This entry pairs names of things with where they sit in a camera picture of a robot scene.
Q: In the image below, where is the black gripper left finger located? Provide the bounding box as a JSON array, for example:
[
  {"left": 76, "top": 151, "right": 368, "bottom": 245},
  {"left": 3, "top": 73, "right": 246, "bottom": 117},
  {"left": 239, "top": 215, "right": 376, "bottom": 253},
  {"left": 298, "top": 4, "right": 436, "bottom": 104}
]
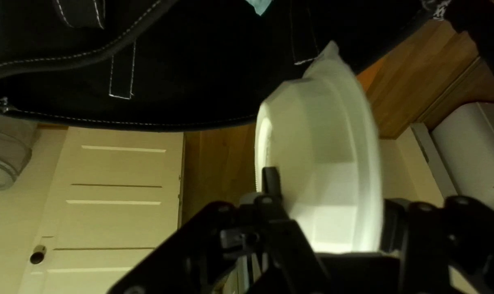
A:
[{"left": 105, "top": 165, "right": 334, "bottom": 294}]

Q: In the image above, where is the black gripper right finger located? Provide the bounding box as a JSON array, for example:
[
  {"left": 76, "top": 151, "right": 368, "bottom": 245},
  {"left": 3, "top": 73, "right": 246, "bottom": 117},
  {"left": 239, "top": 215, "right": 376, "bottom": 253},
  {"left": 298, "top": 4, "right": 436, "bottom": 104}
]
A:
[{"left": 381, "top": 194, "right": 494, "bottom": 294}]

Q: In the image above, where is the black fabric bag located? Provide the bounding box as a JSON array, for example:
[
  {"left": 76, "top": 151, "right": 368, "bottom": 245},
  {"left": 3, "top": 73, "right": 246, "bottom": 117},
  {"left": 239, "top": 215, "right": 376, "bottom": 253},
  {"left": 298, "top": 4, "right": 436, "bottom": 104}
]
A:
[{"left": 0, "top": 0, "right": 494, "bottom": 132}]

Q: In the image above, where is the grey cylindrical object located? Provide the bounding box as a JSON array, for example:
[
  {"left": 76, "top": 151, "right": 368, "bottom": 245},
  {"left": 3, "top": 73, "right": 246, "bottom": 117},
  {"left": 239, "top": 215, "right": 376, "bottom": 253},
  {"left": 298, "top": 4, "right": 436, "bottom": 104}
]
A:
[{"left": 0, "top": 102, "right": 39, "bottom": 192}]

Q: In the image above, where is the white cylindrical appliance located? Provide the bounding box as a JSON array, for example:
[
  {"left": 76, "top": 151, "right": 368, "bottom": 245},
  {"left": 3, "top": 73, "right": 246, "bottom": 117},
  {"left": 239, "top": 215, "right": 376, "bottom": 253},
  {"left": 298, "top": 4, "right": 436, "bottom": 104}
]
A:
[{"left": 430, "top": 99, "right": 494, "bottom": 214}]

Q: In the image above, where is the white panel door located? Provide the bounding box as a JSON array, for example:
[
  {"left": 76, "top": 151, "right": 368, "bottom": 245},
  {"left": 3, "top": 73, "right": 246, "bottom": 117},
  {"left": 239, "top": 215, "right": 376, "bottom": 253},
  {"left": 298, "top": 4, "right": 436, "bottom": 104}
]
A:
[{"left": 16, "top": 125, "right": 185, "bottom": 294}]

